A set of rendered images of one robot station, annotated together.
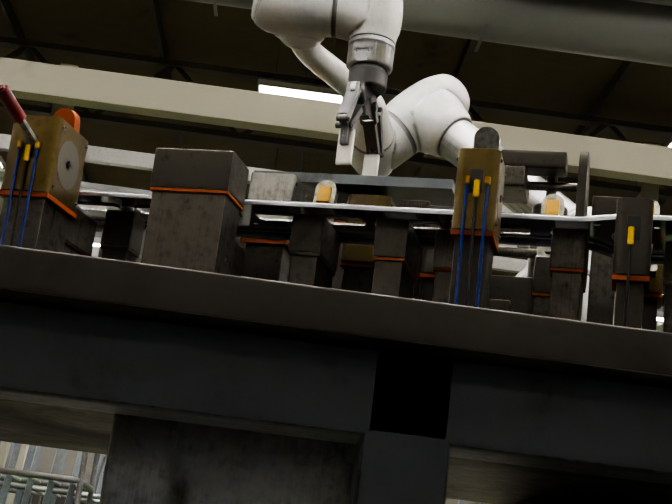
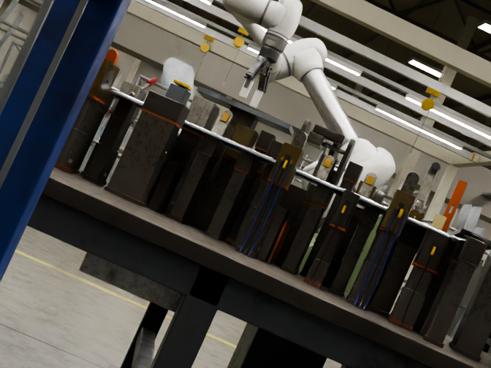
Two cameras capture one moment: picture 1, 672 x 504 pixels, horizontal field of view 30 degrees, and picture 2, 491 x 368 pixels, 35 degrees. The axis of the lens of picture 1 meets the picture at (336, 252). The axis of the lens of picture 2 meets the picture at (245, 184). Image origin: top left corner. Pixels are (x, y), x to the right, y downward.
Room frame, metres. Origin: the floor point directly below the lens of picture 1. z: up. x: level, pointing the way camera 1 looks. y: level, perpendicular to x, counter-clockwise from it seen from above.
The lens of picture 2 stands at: (-0.66, 0.06, 0.78)
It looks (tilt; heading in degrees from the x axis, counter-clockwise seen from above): 3 degrees up; 356
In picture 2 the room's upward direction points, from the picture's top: 24 degrees clockwise
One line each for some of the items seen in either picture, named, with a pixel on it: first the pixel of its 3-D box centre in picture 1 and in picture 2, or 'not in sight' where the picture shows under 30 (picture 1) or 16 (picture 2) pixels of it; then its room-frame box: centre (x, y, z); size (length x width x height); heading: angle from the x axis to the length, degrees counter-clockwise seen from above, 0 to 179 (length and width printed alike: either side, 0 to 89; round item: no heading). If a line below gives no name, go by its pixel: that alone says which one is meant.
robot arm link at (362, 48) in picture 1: (370, 58); (274, 43); (2.23, -0.02, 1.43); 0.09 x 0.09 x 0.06
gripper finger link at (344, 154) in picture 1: (345, 146); (245, 88); (2.17, 0.01, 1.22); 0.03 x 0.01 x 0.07; 67
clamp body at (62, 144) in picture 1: (26, 242); (77, 112); (1.78, 0.45, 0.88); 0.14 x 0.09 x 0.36; 166
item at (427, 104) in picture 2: not in sight; (420, 120); (9.01, -2.27, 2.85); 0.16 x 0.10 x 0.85; 91
